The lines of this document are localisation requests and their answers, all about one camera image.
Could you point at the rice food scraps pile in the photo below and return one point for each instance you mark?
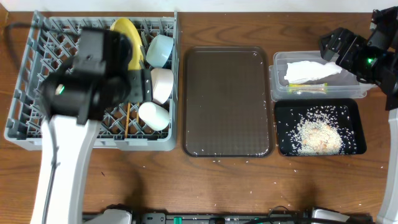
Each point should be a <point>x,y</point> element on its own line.
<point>321,131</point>

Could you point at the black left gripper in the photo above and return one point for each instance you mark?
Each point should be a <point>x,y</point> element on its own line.
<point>145,86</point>

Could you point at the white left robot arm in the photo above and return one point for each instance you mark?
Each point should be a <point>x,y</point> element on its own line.
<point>73,99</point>

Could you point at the white napkin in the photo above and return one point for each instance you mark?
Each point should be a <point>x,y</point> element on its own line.
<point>305,71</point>

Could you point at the dark brown serving tray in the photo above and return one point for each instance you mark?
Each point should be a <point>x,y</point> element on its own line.
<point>227,103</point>

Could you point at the green yellow snack wrapper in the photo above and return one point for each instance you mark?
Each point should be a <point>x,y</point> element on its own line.
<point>306,88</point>

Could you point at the white cup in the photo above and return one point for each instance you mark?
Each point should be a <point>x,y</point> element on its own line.
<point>155,116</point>

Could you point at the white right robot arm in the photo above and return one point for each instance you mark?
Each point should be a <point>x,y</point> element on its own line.
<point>374,61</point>

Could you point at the clear plastic waste bin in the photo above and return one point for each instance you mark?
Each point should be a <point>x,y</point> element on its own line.
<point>340,85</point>

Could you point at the pink bowl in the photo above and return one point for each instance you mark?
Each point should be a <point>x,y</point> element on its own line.
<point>162,84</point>

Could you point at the light blue bowl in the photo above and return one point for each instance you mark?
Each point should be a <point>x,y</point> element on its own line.
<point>159,50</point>

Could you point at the grey plastic dish rack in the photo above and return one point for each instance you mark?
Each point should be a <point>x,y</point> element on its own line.
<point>45,51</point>

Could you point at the black waste tray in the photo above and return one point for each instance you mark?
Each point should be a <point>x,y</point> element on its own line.
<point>286,110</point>

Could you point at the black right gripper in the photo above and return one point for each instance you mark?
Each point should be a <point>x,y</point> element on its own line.
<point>356,43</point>

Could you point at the yellow plate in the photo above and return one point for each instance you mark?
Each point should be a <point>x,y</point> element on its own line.
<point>126,27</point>

